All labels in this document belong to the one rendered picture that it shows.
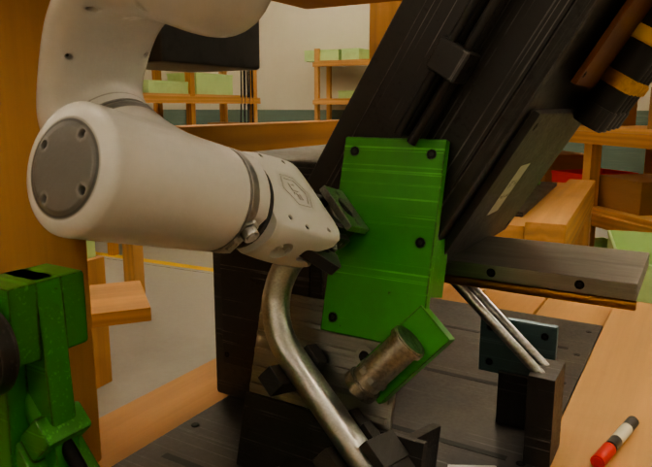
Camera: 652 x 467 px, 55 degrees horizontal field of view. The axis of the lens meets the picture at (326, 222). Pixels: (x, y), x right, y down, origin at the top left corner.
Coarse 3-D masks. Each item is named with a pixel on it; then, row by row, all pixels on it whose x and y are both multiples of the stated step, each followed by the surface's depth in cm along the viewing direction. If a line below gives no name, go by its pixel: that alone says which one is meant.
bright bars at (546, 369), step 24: (456, 288) 74; (480, 312) 73; (504, 336) 72; (528, 360) 71; (552, 360) 74; (528, 384) 70; (552, 384) 69; (528, 408) 71; (552, 408) 69; (528, 432) 71; (552, 432) 70; (528, 456) 72; (552, 456) 72
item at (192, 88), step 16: (144, 80) 583; (160, 80) 652; (176, 80) 658; (192, 80) 632; (208, 80) 660; (224, 80) 684; (256, 80) 736; (144, 96) 567; (160, 96) 586; (176, 96) 606; (192, 96) 628; (208, 96) 658; (224, 96) 684; (240, 96) 710; (256, 96) 739; (160, 112) 656; (192, 112) 636; (224, 112) 757; (256, 112) 742
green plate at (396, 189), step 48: (384, 144) 65; (432, 144) 62; (384, 192) 64; (432, 192) 62; (384, 240) 64; (432, 240) 61; (336, 288) 66; (384, 288) 63; (432, 288) 66; (384, 336) 63
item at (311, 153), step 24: (312, 168) 75; (216, 264) 86; (240, 264) 83; (264, 264) 81; (216, 288) 87; (240, 288) 84; (312, 288) 78; (216, 312) 87; (240, 312) 85; (216, 336) 88; (240, 336) 85; (216, 360) 89; (240, 360) 86; (240, 384) 87
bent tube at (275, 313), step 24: (336, 192) 65; (336, 216) 63; (264, 288) 67; (288, 288) 66; (264, 312) 66; (288, 312) 67; (288, 336) 65; (288, 360) 64; (312, 384) 63; (312, 408) 62; (336, 408) 62; (336, 432) 61; (360, 432) 61; (360, 456) 59
